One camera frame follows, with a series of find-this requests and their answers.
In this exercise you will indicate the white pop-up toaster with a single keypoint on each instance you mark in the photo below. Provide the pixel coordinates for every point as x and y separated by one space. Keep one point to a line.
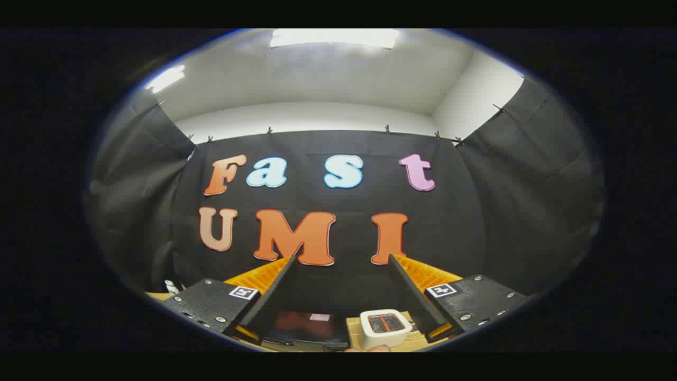
385 333

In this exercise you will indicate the ceiling light panel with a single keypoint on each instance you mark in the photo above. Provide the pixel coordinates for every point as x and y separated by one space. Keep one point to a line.
333 38
166 79

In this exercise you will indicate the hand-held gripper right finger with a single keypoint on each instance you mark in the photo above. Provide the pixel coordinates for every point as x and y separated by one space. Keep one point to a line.
412 296

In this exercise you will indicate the white green label bottle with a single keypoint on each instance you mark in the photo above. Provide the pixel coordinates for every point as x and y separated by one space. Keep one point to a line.
171 287

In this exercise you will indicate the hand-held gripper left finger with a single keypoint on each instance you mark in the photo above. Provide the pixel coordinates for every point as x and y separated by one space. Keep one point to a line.
275 296

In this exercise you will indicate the black toaster oven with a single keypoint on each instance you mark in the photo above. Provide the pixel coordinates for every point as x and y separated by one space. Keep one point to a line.
301 325

